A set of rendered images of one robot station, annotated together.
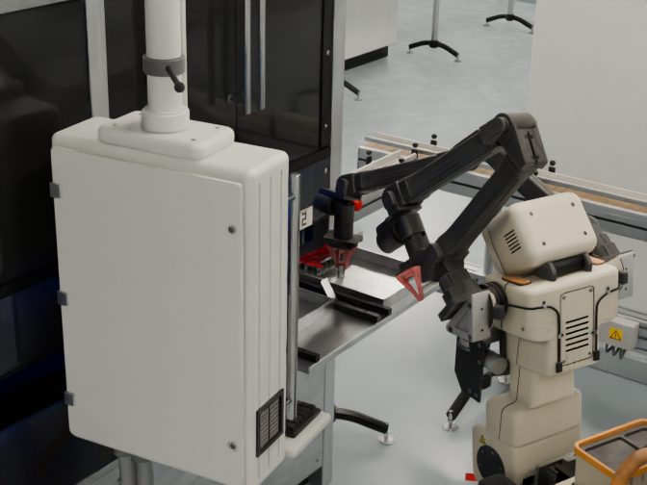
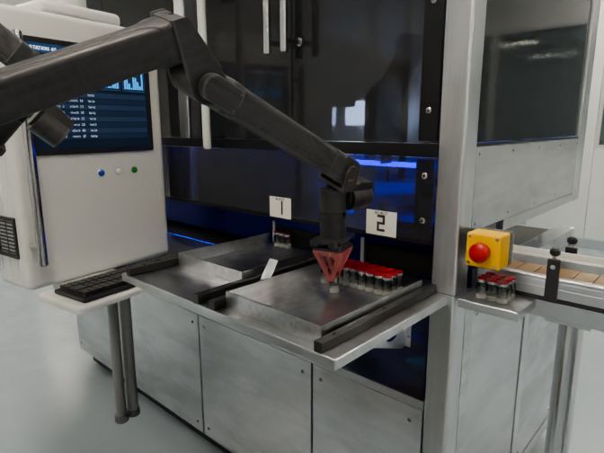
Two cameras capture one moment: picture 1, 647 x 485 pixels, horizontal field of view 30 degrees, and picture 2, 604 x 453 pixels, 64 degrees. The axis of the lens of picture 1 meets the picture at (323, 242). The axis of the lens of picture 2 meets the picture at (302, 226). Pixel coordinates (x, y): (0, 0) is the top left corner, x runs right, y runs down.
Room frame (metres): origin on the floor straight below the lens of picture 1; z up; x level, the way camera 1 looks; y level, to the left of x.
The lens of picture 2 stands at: (3.28, -1.08, 1.25)
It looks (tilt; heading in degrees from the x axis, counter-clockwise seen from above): 12 degrees down; 98
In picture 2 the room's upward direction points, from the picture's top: straight up
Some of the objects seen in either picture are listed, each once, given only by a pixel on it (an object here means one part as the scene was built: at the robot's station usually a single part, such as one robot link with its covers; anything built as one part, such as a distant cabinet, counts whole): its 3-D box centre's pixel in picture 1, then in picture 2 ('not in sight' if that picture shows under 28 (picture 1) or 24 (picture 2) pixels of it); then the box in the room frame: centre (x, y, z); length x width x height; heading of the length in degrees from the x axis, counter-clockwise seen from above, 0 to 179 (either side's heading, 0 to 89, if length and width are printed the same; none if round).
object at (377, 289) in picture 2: (328, 262); (358, 278); (3.26, -0.02, 0.90); 0.18 x 0.02 x 0.05; 144
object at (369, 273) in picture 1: (358, 274); (326, 293); (3.20, -0.11, 0.90); 0.34 x 0.26 x 0.04; 55
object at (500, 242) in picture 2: not in sight; (489, 248); (3.54, -0.06, 0.99); 0.08 x 0.07 x 0.07; 55
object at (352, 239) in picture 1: (343, 230); (333, 227); (3.21, -0.06, 1.03); 0.10 x 0.07 x 0.07; 69
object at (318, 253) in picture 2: (342, 253); (333, 259); (3.21, -0.06, 0.96); 0.07 x 0.07 x 0.09; 69
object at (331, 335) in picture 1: (313, 298); (284, 283); (3.09, 0.03, 0.87); 0.70 x 0.48 x 0.02; 145
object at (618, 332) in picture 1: (618, 332); not in sight; (3.66, -1.01, 0.50); 0.12 x 0.05 x 0.09; 55
